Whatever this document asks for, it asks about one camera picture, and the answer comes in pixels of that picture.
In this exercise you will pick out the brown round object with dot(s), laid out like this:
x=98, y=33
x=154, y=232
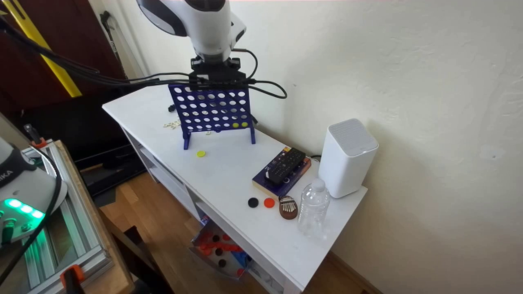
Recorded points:
x=288, y=208

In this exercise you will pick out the blue flat board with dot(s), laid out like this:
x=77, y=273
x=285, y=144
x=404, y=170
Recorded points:
x=283, y=183

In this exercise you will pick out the white table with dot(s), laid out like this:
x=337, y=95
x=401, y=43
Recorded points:
x=229, y=182

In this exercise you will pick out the black remote control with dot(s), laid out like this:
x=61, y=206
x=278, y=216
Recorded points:
x=285, y=165

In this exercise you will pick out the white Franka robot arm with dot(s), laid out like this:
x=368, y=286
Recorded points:
x=206, y=25

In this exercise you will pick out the black low furniture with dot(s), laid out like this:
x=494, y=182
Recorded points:
x=82, y=131

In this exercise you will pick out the white robot base green light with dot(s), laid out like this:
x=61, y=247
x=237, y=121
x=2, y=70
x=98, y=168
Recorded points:
x=22, y=190

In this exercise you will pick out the blue connect four frame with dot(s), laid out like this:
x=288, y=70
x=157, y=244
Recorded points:
x=214, y=111

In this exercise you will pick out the clear plastic bottle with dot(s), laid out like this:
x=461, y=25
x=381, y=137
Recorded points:
x=314, y=209

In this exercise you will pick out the orange clamp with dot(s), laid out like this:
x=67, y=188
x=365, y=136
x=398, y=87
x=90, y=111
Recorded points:
x=41, y=144
x=72, y=275

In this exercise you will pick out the yellow strip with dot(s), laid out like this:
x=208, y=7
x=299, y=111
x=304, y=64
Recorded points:
x=49, y=57

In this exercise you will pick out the white box speaker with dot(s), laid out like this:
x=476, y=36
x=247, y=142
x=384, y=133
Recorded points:
x=345, y=157

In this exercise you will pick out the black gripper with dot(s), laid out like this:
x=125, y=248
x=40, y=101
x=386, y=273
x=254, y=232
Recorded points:
x=214, y=70

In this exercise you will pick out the aluminium profile stand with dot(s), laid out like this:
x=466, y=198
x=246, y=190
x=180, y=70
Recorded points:
x=66, y=239

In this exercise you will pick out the dark brown door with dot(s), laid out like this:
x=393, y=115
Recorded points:
x=22, y=87

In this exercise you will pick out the red game disc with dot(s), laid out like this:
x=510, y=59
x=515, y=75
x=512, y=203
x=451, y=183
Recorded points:
x=268, y=203

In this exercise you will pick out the black game disc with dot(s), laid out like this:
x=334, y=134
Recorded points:
x=252, y=203

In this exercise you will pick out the yellow game disc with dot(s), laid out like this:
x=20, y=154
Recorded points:
x=237, y=124
x=201, y=154

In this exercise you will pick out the colourful game box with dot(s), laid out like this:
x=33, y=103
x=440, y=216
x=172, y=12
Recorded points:
x=221, y=250

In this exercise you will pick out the wooden board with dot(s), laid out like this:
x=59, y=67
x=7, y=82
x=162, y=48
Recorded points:
x=103, y=245

